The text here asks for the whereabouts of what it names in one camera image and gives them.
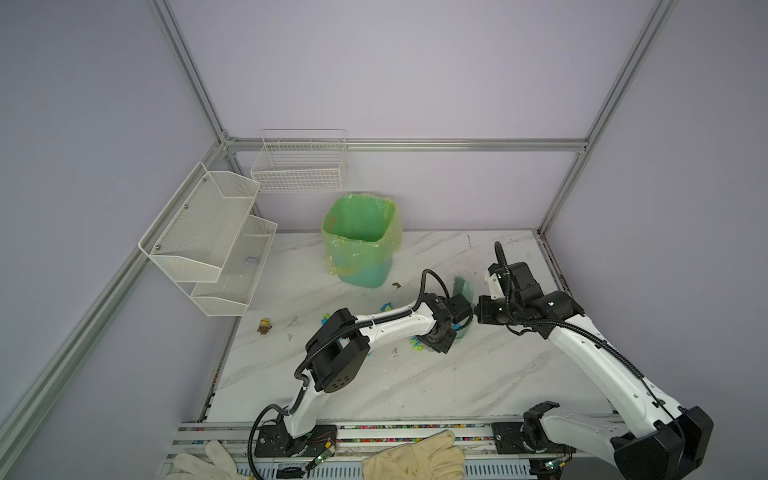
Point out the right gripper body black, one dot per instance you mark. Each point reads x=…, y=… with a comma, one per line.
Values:
x=491, y=309

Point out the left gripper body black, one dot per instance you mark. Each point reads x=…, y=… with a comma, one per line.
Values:
x=442, y=344

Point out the green hand brush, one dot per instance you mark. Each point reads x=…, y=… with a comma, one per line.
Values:
x=463, y=288

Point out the green plastic dustpan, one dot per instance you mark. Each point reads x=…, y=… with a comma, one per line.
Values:
x=462, y=330

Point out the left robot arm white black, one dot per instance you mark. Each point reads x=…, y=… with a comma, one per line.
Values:
x=337, y=351

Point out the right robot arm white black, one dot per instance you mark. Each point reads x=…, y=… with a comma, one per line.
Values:
x=659, y=438

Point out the blue green scrap centre bottom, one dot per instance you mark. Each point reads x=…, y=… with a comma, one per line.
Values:
x=416, y=344

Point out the green trash bin with bag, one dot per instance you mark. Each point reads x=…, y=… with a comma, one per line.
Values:
x=361, y=233

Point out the beige work glove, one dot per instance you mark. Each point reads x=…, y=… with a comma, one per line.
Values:
x=434, y=457

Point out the small yellow toy figure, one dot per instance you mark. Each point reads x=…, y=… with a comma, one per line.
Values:
x=264, y=326

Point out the lower white mesh shelf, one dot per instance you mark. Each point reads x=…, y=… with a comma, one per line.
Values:
x=232, y=294

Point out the white mesh shelf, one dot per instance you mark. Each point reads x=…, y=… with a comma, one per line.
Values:
x=190, y=241
x=232, y=294

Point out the upper white mesh shelf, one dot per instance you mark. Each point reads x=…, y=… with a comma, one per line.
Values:
x=190, y=241

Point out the white work glove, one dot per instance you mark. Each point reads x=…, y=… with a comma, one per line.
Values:
x=221, y=465

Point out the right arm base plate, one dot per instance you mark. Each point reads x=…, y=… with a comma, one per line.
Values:
x=509, y=438

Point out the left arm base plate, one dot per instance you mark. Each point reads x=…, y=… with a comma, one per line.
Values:
x=273, y=441

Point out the white wire basket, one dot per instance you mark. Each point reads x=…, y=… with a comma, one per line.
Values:
x=301, y=161

